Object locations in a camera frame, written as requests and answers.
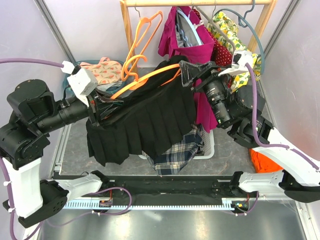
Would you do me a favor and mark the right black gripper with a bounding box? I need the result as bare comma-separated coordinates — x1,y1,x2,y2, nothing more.
179,60,235,126

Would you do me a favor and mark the magenta skirt grey lining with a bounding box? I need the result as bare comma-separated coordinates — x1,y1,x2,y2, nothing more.
158,6,218,133

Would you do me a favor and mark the black pleated skirt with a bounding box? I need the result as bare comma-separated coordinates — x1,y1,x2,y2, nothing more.
86,68,197,166

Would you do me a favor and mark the light blue hanger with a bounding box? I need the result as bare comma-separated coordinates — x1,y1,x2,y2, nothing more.
175,7,203,48

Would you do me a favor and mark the orange plastic hanger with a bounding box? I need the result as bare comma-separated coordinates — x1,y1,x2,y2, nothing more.
123,11,164,71

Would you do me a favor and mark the navy plaid skirt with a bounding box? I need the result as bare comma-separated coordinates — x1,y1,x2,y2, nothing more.
144,124,205,176

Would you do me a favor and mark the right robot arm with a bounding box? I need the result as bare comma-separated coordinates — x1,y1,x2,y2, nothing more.
179,60,320,203

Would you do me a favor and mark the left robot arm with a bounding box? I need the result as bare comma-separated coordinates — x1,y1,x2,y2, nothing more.
0,79,110,228

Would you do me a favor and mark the red polka dot skirt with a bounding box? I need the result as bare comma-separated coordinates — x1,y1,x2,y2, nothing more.
208,32,232,67

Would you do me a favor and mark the grey hanger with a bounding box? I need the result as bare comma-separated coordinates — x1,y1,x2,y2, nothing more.
194,5,236,54

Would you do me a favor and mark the slate blue hanger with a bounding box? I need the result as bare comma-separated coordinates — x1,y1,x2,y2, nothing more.
212,0,266,74

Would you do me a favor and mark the teal laundry basket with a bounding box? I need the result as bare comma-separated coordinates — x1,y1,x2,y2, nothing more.
72,57,126,95

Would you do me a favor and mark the floral pink cloth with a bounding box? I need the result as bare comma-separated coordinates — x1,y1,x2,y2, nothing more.
79,57,122,85

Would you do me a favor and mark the lemon print garment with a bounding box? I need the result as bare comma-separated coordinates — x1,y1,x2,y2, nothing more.
207,11,261,92

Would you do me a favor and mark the white perforated basket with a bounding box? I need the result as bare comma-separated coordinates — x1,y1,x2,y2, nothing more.
138,128,216,161

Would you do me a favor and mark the wooden clothes rack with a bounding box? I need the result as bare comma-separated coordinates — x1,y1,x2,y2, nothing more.
120,0,277,52

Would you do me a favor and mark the orange cloth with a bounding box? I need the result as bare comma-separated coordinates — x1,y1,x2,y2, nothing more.
249,149,283,174

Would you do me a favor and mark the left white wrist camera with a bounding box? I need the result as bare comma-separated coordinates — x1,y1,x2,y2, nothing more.
60,61,98,107

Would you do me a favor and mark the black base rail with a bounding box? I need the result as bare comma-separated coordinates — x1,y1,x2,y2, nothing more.
94,174,258,207

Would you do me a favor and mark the white cable duct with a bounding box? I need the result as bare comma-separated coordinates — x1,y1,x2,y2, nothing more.
63,198,235,211

